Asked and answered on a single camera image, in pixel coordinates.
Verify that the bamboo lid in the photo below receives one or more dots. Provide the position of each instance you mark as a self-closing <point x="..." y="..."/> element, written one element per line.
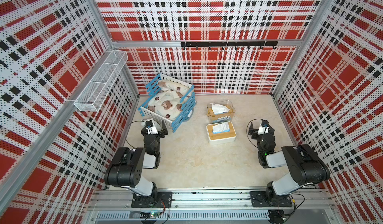
<point x="224" y="116"/>

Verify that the white wire mesh shelf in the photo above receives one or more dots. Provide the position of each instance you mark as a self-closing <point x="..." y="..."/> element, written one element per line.
<point x="92" y="98"/>

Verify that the white bamboo-lid tissue box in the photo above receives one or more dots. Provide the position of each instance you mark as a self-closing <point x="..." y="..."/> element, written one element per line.
<point x="220" y="135"/>

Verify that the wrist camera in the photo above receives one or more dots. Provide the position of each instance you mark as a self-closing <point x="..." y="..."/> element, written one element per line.
<point x="263" y="128"/>
<point x="151" y="130"/>

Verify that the blue tissue pack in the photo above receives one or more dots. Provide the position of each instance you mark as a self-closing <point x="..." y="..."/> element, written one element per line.
<point x="219" y="109"/>
<point x="221" y="128"/>

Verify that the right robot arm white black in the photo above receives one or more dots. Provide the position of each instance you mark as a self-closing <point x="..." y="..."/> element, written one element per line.
<point x="304" y="165"/>

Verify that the white alarm clock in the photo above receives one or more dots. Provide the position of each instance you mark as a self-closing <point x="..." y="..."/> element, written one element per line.
<point x="150" y="122"/>

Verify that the clear plastic tissue box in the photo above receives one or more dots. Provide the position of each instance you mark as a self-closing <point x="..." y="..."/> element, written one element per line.
<point x="228" y="103"/>

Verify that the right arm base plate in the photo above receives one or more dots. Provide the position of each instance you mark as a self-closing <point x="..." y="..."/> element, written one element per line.
<point x="262" y="199"/>

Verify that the black hook rail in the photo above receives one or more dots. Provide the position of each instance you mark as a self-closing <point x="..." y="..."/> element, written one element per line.
<point x="222" y="44"/>

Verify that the green circuit board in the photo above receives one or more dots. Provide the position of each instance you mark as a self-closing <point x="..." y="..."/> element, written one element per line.
<point x="151" y="215"/>

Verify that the blue tissue pack front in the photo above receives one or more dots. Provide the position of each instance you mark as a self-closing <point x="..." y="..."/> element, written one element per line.
<point x="219" y="109"/>

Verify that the blue white slatted crate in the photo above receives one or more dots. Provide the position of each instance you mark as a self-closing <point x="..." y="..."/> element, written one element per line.
<point x="153" y="89"/>

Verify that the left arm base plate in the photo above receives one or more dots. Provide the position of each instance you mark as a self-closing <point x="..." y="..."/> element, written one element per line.
<point x="156" y="200"/>

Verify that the bear print cloth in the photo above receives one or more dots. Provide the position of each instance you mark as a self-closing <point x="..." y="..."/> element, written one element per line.
<point x="167" y="102"/>

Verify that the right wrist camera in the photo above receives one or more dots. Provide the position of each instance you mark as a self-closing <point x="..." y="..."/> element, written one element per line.
<point x="263" y="128"/>

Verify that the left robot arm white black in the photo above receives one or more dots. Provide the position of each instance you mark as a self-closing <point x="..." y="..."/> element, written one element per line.
<point x="125" y="169"/>

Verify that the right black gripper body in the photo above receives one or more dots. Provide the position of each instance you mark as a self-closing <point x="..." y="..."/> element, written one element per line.
<point x="255" y="135"/>

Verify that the white plastic box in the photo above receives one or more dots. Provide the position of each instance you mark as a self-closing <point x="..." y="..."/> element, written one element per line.
<point x="221" y="140"/>

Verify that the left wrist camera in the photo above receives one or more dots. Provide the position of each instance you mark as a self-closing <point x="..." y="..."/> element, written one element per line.
<point x="151" y="130"/>

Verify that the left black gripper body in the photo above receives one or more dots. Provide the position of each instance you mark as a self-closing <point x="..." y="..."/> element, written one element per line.
<point x="161" y="134"/>

